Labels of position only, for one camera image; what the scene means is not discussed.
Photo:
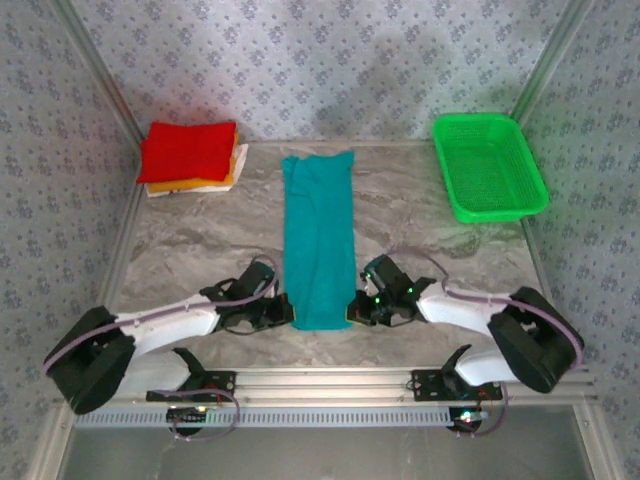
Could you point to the teal t-shirt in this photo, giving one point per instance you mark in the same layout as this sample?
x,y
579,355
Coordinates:
x,y
320,240

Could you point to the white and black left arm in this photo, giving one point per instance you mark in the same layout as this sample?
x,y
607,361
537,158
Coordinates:
x,y
165,320

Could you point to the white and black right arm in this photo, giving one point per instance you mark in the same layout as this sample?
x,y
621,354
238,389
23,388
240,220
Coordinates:
x,y
460,307

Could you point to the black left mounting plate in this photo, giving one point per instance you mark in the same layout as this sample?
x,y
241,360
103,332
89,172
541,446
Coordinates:
x,y
220,382

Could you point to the black mounting plate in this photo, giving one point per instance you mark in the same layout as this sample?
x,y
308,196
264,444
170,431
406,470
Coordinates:
x,y
425,382
220,382

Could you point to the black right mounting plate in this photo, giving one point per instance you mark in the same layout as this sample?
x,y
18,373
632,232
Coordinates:
x,y
425,382

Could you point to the left controller board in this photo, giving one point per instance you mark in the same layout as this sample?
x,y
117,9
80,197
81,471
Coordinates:
x,y
187,417

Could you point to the right controller board with LED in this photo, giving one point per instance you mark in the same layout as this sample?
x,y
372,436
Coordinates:
x,y
467,417

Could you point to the white object at edge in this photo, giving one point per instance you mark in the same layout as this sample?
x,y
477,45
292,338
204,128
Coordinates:
x,y
125,235

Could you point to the green plastic basket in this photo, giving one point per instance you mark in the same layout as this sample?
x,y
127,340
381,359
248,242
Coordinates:
x,y
490,170

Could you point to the red folded t-shirt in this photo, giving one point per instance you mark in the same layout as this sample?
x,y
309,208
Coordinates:
x,y
185,150

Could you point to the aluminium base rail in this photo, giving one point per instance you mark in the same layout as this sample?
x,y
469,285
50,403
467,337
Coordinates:
x,y
320,385

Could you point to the aluminium table edge rail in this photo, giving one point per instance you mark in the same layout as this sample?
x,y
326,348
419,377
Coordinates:
x,y
537,260

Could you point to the aluminium frame post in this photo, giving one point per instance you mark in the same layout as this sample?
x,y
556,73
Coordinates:
x,y
550,60
102,75

